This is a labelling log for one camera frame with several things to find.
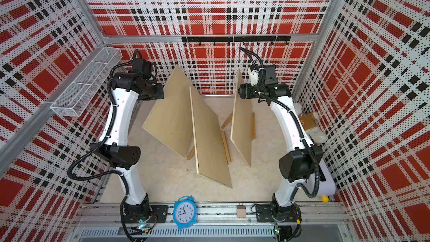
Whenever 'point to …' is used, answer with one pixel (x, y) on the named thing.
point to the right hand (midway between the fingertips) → (247, 90)
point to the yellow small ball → (325, 199)
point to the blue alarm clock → (185, 212)
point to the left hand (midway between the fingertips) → (161, 94)
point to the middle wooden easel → (192, 150)
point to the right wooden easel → (253, 129)
